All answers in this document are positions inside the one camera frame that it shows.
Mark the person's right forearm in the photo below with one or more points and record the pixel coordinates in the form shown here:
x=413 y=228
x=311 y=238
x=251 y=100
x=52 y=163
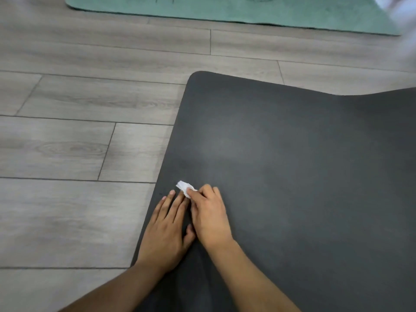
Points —
x=253 y=279

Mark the teal floor mat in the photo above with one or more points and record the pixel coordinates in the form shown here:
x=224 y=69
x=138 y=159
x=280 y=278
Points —
x=227 y=11

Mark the white wipe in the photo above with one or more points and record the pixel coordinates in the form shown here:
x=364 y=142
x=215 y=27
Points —
x=183 y=186

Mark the dark grey yoga mat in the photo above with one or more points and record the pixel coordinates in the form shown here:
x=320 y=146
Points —
x=308 y=175

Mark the person's right hand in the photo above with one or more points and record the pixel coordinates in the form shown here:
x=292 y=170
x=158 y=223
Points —
x=209 y=220

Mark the person's left hand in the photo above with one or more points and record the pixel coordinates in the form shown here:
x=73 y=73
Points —
x=164 y=240

